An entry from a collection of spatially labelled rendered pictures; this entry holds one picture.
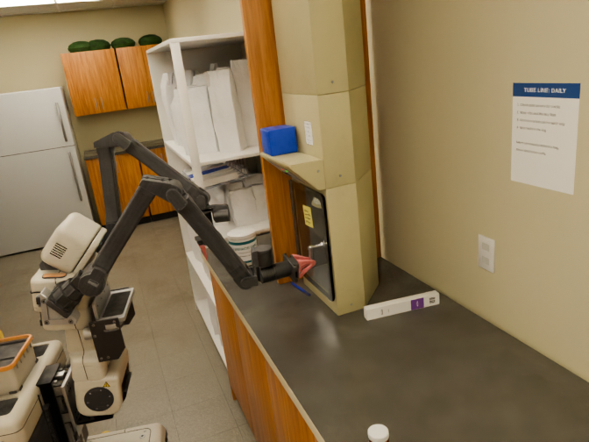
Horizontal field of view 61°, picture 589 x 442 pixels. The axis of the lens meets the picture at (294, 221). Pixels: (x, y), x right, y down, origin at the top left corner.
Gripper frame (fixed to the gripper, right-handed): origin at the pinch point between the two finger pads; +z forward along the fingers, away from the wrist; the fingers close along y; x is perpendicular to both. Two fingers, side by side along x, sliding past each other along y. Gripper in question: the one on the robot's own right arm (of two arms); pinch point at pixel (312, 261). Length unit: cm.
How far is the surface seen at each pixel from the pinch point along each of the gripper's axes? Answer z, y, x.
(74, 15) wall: -60, 566, -47
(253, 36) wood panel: -1, 44, -71
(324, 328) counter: -2.6, -14.7, 18.0
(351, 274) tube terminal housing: 11.5, -7.2, 4.8
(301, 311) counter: -4.8, 0.3, 20.7
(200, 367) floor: -33, 115, 136
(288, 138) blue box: 1.7, 20.7, -39.0
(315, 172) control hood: 2.1, -0.4, -33.6
